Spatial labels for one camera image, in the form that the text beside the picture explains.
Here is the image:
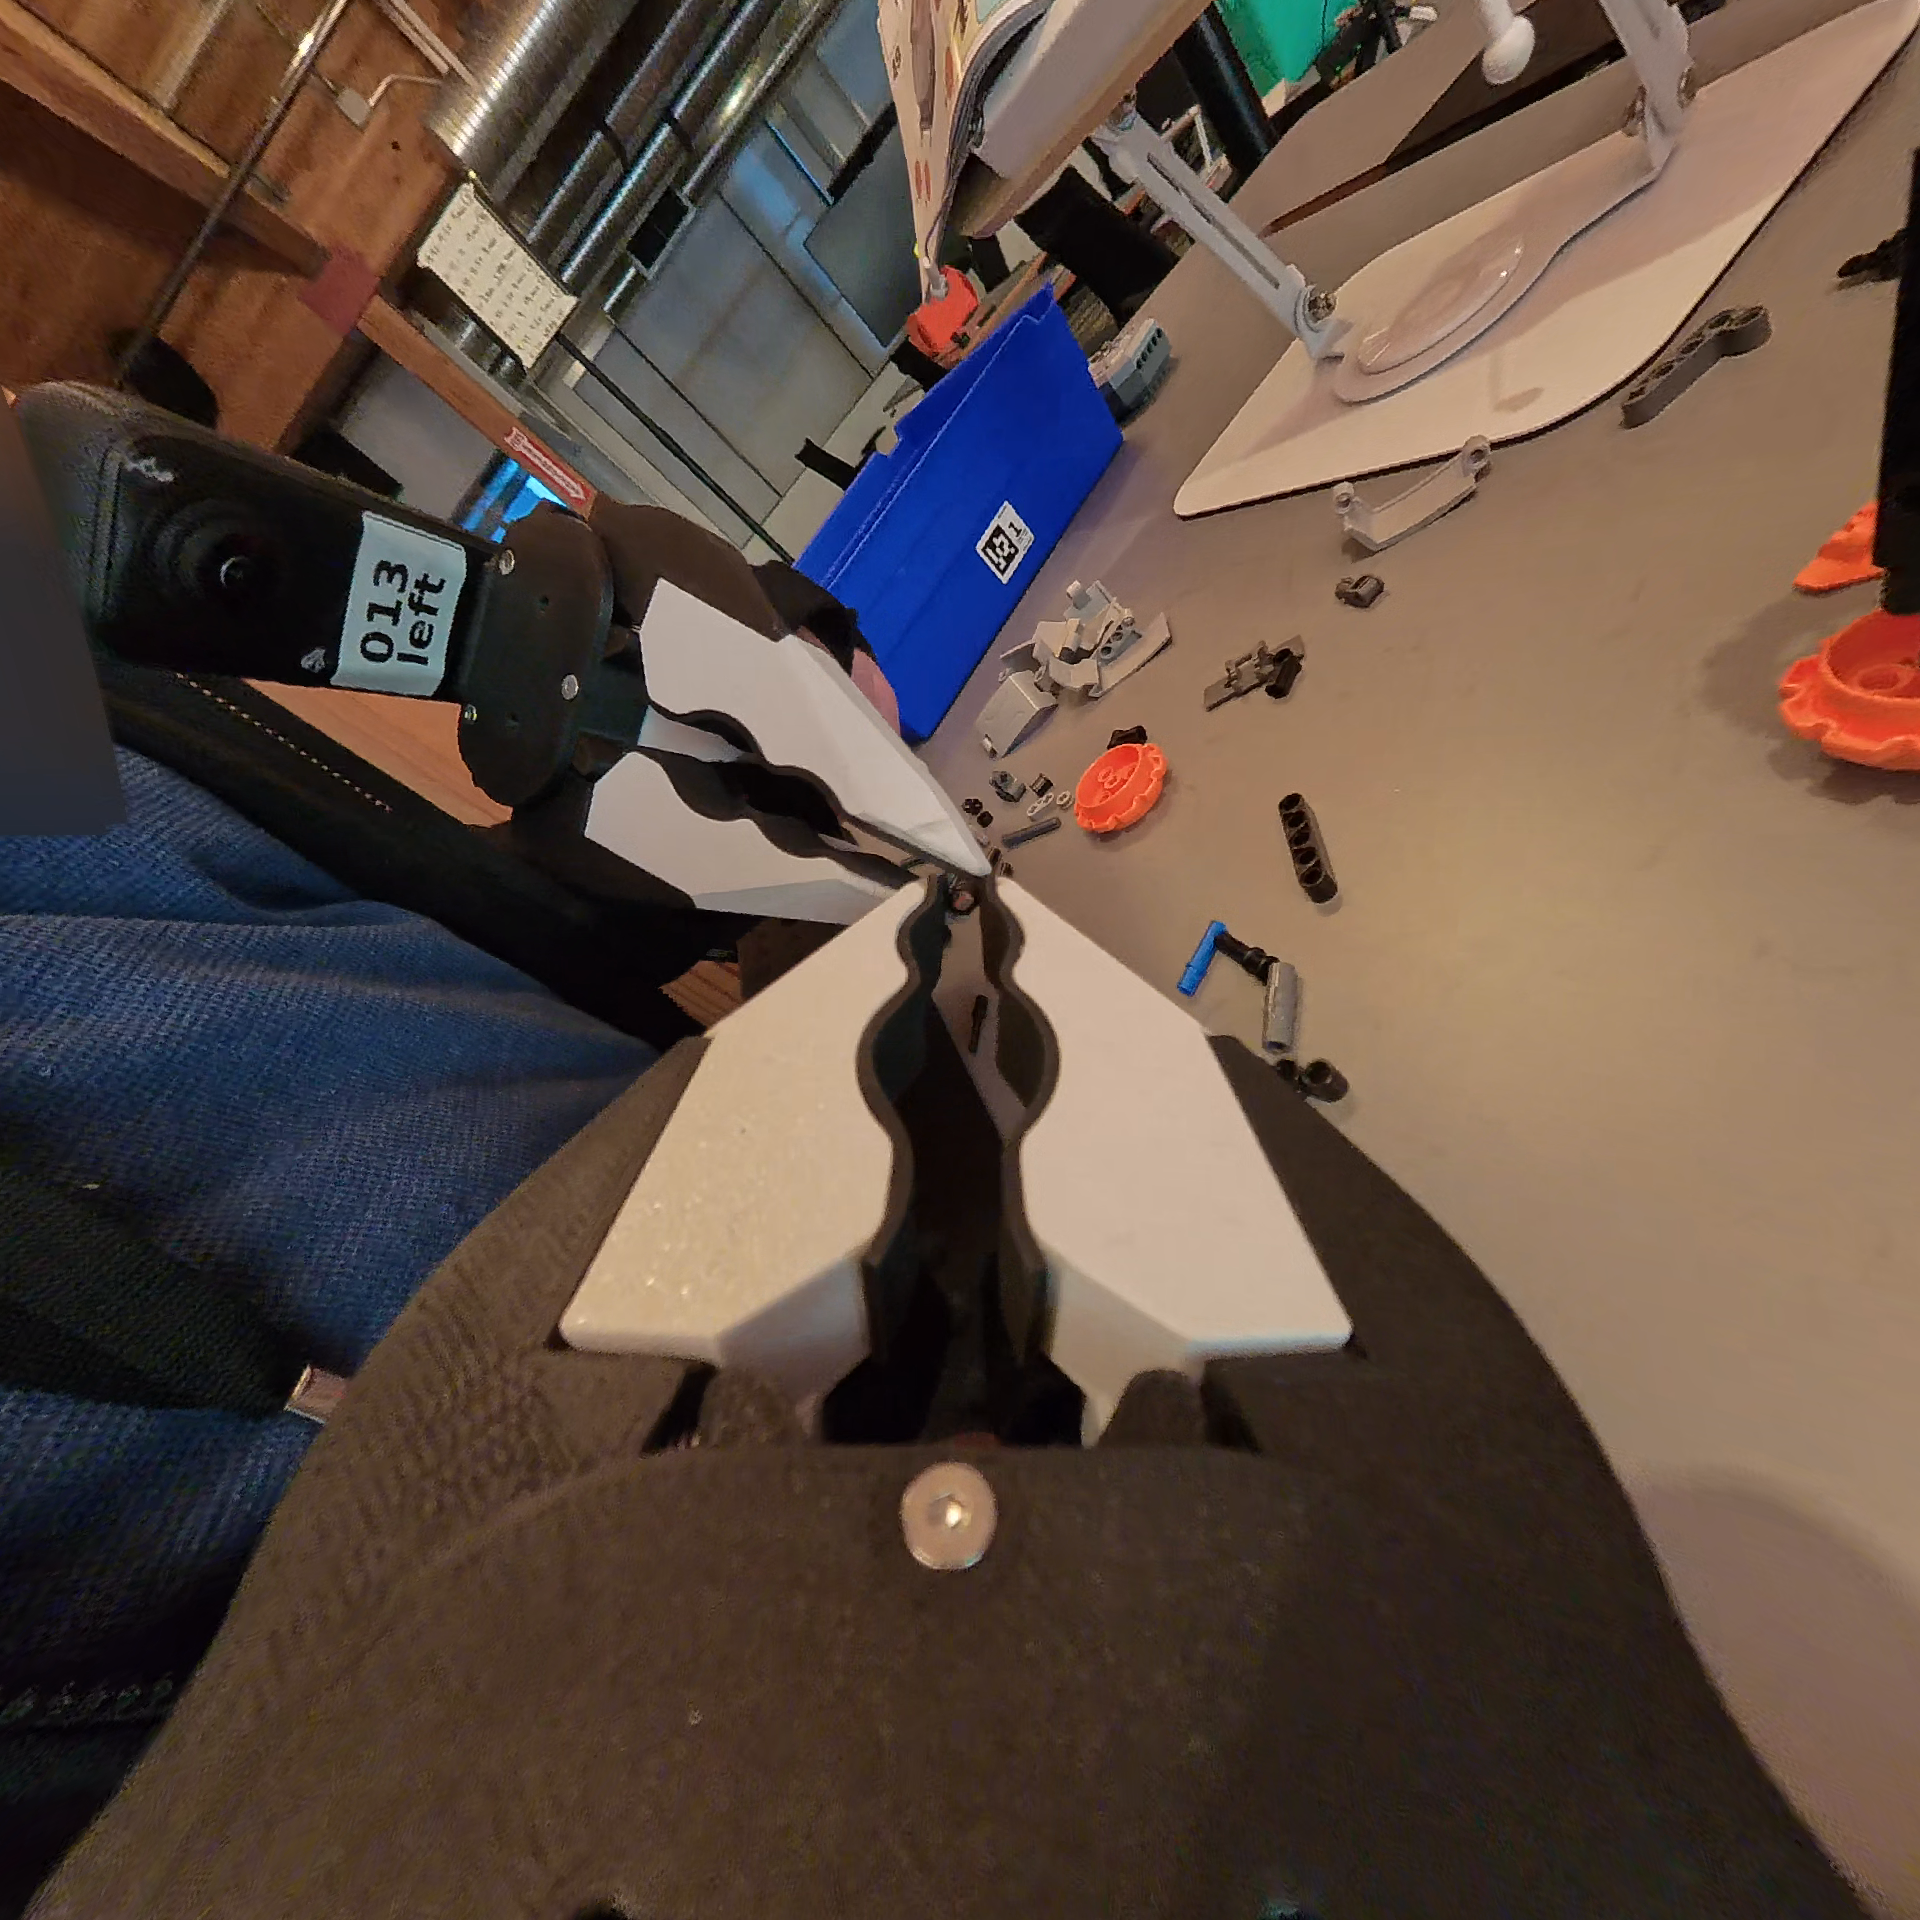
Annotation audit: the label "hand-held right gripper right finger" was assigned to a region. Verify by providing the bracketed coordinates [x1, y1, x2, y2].
[983, 878, 1354, 1444]

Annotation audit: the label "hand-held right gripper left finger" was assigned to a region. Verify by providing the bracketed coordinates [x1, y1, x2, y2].
[557, 878, 962, 1444]

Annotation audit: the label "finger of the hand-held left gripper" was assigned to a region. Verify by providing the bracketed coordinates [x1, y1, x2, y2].
[637, 578, 993, 883]
[585, 747, 921, 928]

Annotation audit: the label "toy robot model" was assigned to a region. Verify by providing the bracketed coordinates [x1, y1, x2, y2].
[1776, 195, 1920, 775]

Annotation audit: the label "blue bin with white tag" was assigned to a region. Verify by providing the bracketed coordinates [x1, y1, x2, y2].
[794, 281, 1126, 747]

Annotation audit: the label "grey panel pieces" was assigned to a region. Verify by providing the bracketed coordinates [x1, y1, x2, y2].
[975, 582, 1174, 760]

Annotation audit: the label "orange toothed wheel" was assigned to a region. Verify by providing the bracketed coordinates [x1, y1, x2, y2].
[1074, 736, 1171, 836]

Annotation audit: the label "grey and black hinge assembly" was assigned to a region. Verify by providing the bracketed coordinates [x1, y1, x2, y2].
[1202, 636, 1307, 712]

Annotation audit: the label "grey motor block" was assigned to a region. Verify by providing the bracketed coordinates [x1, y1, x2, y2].
[1087, 320, 1171, 420]

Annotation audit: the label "person's clothed body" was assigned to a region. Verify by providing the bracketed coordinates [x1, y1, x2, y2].
[0, 660, 751, 1802]

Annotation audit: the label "large printed instruction sheet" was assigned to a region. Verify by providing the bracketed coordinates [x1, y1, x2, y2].
[877, 0, 992, 295]

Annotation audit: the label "grey curved panel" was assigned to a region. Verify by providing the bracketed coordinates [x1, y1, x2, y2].
[1331, 436, 1497, 559]

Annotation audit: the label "book stand with wooden board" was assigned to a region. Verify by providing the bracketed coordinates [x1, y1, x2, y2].
[983, 0, 1920, 521]

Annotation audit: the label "dark grey bent beam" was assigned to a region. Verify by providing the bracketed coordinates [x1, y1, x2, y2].
[1619, 306, 1773, 433]

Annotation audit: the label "white printed wall sheet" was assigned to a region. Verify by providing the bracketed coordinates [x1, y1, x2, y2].
[416, 183, 582, 367]

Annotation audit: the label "silver air duct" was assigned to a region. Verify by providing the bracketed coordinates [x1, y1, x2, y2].
[433, 0, 768, 183]

